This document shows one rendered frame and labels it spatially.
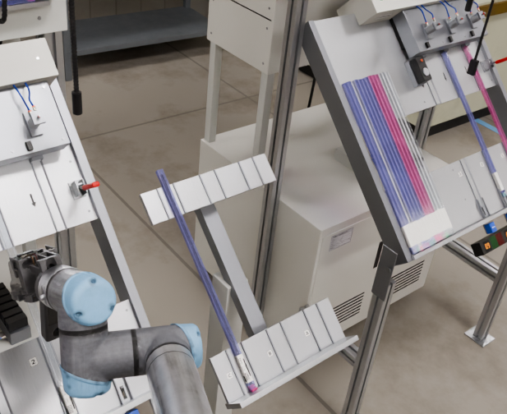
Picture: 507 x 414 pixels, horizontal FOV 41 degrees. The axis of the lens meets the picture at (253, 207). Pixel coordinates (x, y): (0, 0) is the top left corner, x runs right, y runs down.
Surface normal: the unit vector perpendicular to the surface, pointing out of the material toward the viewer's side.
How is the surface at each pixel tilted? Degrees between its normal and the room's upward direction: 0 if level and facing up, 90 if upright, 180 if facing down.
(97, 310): 62
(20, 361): 47
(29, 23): 90
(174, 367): 18
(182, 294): 0
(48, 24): 90
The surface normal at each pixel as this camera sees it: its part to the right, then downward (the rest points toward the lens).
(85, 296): 0.59, 0.05
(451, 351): 0.10, -0.82
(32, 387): 0.52, -0.20
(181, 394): -0.09, -0.94
